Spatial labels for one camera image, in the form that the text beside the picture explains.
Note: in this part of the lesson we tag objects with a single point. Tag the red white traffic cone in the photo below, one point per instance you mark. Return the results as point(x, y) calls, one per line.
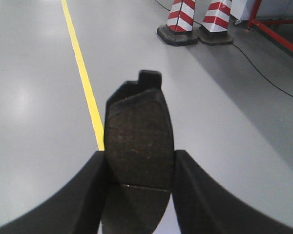
point(178, 30)

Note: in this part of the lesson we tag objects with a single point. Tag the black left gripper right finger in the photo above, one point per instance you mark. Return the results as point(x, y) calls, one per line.
point(203, 206)

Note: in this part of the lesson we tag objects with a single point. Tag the grey brake pad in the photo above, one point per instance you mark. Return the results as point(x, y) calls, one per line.
point(139, 150)

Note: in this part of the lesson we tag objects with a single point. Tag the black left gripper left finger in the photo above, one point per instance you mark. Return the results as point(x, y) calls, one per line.
point(75, 209)

